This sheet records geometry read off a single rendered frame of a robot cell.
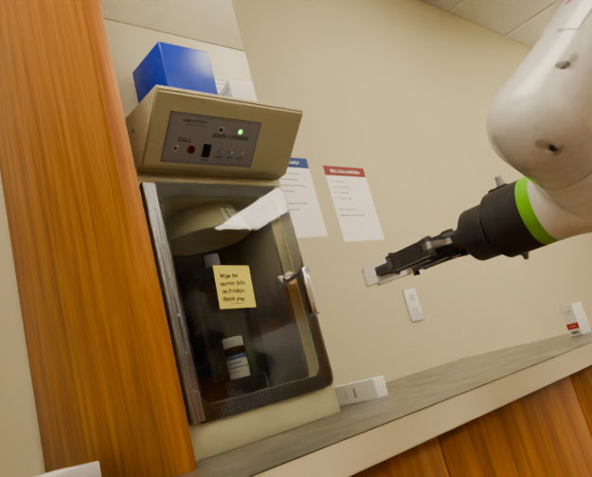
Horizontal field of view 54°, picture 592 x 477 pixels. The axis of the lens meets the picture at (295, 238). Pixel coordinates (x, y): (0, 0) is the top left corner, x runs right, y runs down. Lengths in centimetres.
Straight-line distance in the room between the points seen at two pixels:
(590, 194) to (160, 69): 67
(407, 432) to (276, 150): 59
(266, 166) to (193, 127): 19
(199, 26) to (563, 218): 83
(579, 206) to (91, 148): 69
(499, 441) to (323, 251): 100
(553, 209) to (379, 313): 125
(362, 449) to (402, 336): 129
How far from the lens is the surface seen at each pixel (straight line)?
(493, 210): 79
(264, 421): 102
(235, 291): 102
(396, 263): 87
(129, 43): 116
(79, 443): 110
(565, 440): 120
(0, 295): 133
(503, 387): 100
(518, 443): 106
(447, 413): 87
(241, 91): 113
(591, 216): 74
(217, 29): 131
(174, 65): 103
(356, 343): 184
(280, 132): 114
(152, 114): 98
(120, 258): 89
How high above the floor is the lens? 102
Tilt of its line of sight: 13 degrees up
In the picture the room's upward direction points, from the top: 15 degrees counter-clockwise
